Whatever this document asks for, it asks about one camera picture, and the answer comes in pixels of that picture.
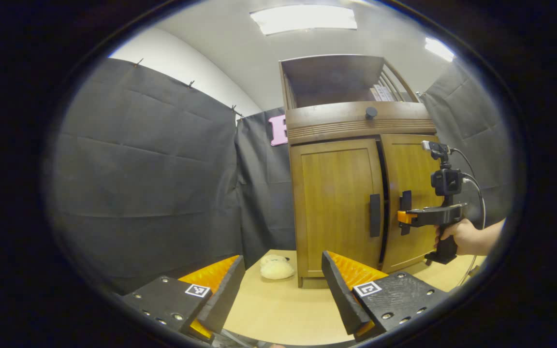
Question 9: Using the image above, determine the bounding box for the small ceiling light panel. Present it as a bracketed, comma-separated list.
[425, 37, 455, 62]

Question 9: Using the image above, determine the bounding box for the black backdrop cloth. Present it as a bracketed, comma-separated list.
[46, 58, 513, 295]

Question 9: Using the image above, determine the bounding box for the black door handle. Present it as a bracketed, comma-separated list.
[369, 194, 381, 238]
[400, 190, 412, 236]

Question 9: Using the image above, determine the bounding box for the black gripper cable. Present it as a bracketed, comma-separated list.
[451, 148, 487, 287]

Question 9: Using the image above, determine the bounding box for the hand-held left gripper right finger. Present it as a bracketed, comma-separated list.
[321, 250, 449, 342]

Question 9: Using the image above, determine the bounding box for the large ceiling light panel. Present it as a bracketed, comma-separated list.
[250, 5, 358, 36]

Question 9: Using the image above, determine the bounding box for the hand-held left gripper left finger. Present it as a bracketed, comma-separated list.
[121, 255, 246, 343]

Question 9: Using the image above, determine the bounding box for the wooden double-door shoe cabinet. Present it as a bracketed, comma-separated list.
[278, 54, 446, 290]

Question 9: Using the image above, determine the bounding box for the wooden shoe cabinet door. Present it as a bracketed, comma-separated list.
[289, 139, 384, 278]
[380, 134, 446, 274]

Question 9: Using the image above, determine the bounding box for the cream plush toy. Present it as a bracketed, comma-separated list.
[259, 254, 295, 280]

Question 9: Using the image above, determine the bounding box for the wooden cabinet drawer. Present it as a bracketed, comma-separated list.
[286, 101, 437, 145]

